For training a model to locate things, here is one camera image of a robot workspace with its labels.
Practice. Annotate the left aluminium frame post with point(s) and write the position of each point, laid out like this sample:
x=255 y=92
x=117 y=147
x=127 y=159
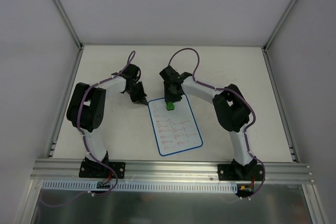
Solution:
x=63 y=14

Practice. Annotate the green black eraser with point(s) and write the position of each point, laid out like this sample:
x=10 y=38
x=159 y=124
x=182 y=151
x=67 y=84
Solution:
x=170 y=106

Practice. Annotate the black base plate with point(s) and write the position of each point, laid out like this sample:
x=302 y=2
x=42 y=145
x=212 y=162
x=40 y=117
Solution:
x=231 y=173
x=91 y=169

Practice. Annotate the right aluminium frame post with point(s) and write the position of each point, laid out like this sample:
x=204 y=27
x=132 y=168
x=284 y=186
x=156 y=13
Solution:
x=281 y=22

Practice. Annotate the aluminium mounting rail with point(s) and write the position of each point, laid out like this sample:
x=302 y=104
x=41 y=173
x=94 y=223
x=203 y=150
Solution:
x=170 y=171

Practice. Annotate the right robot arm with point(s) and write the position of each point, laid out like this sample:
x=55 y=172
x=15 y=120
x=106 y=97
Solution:
x=231 y=109

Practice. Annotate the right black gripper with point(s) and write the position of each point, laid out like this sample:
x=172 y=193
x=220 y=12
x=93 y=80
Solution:
x=171 y=94

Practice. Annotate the blue framed whiteboard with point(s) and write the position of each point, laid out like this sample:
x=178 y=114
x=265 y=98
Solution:
x=176 y=130

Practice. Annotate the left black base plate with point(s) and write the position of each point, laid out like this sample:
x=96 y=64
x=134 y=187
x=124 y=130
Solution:
x=91 y=169

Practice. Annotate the aluminium frame post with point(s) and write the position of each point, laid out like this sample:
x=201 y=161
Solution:
x=63 y=14
x=281 y=22

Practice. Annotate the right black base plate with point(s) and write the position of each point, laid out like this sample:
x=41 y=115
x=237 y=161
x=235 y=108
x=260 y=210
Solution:
x=231 y=173

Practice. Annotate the white slotted cable duct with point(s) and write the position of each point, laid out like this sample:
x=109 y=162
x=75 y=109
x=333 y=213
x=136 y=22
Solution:
x=123 y=185

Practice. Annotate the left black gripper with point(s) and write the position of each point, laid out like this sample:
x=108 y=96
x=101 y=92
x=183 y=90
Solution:
x=139 y=93

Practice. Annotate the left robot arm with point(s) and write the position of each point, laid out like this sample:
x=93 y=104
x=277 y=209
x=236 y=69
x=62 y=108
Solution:
x=86 y=108

